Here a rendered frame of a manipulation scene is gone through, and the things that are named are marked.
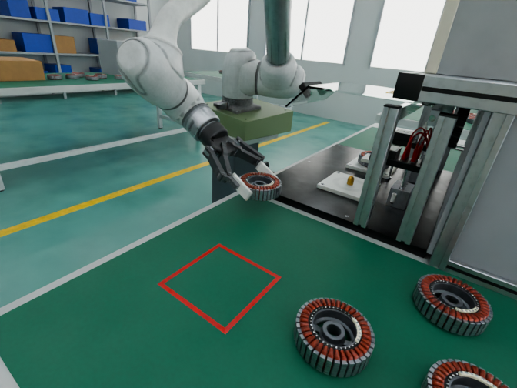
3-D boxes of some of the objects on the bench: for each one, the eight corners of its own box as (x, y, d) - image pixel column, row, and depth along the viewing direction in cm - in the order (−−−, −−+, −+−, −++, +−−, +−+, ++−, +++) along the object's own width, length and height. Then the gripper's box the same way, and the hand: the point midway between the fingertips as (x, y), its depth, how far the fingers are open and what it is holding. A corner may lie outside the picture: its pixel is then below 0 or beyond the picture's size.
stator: (399, 287, 56) (405, 272, 54) (453, 285, 57) (460, 271, 55) (438, 339, 46) (447, 323, 44) (501, 336, 47) (512, 320, 46)
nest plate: (345, 167, 107) (345, 164, 107) (358, 158, 118) (359, 155, 118) (387, 178, 100) (388, 175, 99) (397, 168, 111) (398, 165, 110)
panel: (425, 252, 63) (484, 110, 50) (452, 171, 112) (485, 89, 99) (431, 254, 62) (491, 112, 49) (456, 172, 112) (489, 89, 98)
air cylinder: (385, 204, 82) (390, 186, 80) (391, 195, 88) (396, 178, 85) (404, 210, 80) (410, 192, 77) (409, 201, 85) (415, 184, 83)
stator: (290, 369, 40) (294, 352, 38) (295, 306, 50) (298, 289, 48) (375, 388, 38) (383, 370, 37) (363, 319, 48) (368, 302, 47)
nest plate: (316, 187, 89) (317, 183, 89) (335, 174, 100) (336, 170, 100) (365, 204, 82) (366, 199, 81) (380, 187, 93) (381, 184, 92)
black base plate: (253, 192, 88) (254, 185, 87) (335, 148, 136) (337, 143, 135) (423, 259, 65) (427, 250, 64) (451, 177, 112) (453, 172, 111)
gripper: (230, 133, 91) (278, 184, 87) (171, 149, 74) (228, 215, 70) (241, 114, 86) (293, 167, 82) (180, 127, 69) (241, 195, 65)
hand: (258, 184), depth 76 cm, fingers closed on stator, 11 cm apart
